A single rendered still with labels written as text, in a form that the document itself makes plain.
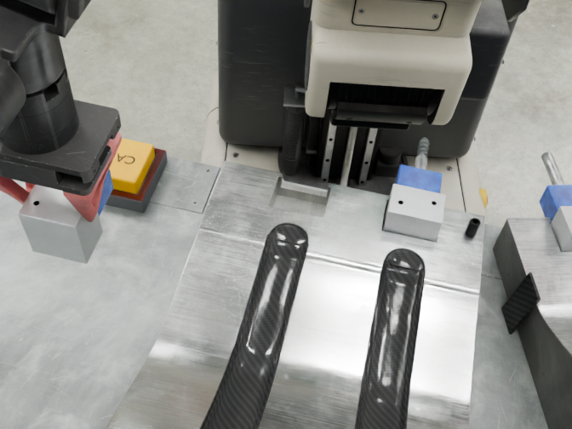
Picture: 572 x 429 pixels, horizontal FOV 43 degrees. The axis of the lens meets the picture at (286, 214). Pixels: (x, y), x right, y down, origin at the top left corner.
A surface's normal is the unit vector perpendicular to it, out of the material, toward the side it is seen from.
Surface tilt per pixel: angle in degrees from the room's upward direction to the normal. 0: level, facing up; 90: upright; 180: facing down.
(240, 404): 28
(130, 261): 0
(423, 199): 0
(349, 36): 8
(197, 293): 3
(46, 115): 91
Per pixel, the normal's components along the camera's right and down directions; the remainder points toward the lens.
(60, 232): -0.23, 0.77
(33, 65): 0.58, 0.67
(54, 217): 0.05, -0.61
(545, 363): -0.99, 0.02
